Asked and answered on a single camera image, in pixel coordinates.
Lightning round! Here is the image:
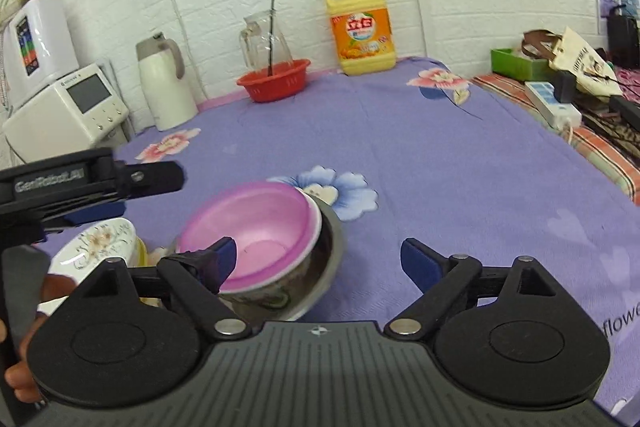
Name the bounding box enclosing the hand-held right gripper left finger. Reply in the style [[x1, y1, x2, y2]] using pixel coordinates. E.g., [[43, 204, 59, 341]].
[[75, 236, 252, 341]]

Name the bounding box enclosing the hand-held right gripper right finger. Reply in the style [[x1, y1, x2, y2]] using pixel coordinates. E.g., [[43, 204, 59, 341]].
[[384, 237, 571, 338]]

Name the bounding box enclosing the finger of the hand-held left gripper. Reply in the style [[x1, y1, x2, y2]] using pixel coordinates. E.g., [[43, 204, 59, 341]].
[[42, 201, 127, 235], [112, 160, 187, 202]]

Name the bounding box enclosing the pink plastic bowl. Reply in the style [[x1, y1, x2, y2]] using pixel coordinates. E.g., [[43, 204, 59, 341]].
[[176, 181, 323, 294]]

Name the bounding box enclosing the white ceramic floral bowl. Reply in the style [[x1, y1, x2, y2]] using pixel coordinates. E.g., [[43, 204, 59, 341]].
[[217, 187, 325, 310]]

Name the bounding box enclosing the stainless steel bowl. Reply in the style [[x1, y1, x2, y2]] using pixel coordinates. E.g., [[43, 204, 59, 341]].
[[220, 199, 346, 323]]

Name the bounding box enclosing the large white plate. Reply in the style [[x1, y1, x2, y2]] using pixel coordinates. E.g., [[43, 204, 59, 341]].
[[37, 234, 173, 315]]

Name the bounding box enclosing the person's left hand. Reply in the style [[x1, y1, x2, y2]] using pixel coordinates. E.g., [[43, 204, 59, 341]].
[[0, 273, 78, 404]]

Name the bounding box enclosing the white water dispenser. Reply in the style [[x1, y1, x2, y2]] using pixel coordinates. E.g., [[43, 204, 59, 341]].
[[2, 63, 132, 162]]

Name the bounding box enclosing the white thermos jug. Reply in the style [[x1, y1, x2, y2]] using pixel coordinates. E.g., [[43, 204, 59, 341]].
[[136, 32, 198, 132]]

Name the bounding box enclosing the purple floral tablecloth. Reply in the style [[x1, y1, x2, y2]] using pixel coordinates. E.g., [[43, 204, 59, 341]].
[[30, 56, 640, 418]]

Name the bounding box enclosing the white water purifier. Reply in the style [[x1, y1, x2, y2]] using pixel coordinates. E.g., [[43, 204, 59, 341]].
[[2, 0, 81, 110]]

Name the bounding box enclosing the red plastic basket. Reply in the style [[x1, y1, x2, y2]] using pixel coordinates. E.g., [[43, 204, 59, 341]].
[[236, 59, 312, 103]]

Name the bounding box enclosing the glass pitcher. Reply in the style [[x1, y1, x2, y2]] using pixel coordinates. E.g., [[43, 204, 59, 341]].
[[239, 11, 294, 75]]

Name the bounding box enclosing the black stirring stick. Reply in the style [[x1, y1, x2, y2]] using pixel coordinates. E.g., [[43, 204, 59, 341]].
[[267, 0, 277, 78]]

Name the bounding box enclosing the white power strip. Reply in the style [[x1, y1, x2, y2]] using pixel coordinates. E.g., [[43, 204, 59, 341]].
[[524, 81, 583, 128]]

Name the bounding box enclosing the plaid cloth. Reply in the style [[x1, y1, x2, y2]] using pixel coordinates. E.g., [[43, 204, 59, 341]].
[[472, 73, 640, 206]]

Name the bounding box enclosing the yellow detergent bottle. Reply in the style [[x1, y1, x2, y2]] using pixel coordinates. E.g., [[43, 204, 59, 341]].
[[325, 0, 397, 76]]

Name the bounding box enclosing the green box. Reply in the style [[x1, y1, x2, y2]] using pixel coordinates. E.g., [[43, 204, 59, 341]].
[[490, 48, 556, 82]]

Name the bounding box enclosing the black power adapter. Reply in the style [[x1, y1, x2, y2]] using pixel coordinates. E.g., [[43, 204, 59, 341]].
[[554, 69, 577, 104]]

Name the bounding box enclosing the black rectangular device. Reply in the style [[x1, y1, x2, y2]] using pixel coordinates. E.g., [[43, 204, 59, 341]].
[[607, 96, 640, 132]]

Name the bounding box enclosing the cream printed tote bag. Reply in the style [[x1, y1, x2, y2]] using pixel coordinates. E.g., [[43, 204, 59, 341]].
[[547, 27, 626, 98]]

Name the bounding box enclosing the black box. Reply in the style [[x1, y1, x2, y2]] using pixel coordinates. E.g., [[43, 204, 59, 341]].
[[606, 4, 640, 68]]

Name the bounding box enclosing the brown bag strap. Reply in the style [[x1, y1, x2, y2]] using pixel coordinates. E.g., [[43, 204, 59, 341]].
[[521, 29, 563, 60]]

